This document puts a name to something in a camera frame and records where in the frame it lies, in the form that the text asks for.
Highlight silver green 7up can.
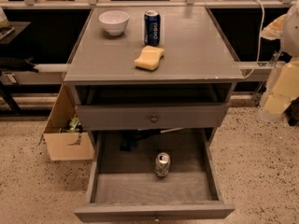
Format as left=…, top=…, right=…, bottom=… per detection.
left=155, top=152, right=171, bottom=177

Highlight white ceramic bowl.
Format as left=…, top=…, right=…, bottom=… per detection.
left=98, top=10, right=129, bottom=35

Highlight grey drawer cabinet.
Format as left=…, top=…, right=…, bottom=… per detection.
left=64, top=7, right=242, bottom=131

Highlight yellow sponge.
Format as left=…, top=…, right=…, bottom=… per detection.
left=135, top=46, right=164, bottom=71

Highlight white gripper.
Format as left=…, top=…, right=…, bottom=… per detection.
left=259, top=1, right=299, bottom=120

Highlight cardboard box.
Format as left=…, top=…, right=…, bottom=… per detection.
left=43, top=85, right=94, bottom=161

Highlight green items in box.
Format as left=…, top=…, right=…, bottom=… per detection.
left=59, top=118, right=83, bottom=133

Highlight closed grey top drawer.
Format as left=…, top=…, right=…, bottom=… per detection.
left=75, top=105, right=228, bottom=130

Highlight grey metal rail beam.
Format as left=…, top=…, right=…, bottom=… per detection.
left=1, top=62, right=273, bottom=85

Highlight blue pepsi can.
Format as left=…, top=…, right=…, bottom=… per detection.
left=144, top=10, right=161, bottom=47

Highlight open grey middle drawer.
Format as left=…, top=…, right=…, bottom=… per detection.
left=74, top=128, right=235, bottom=224

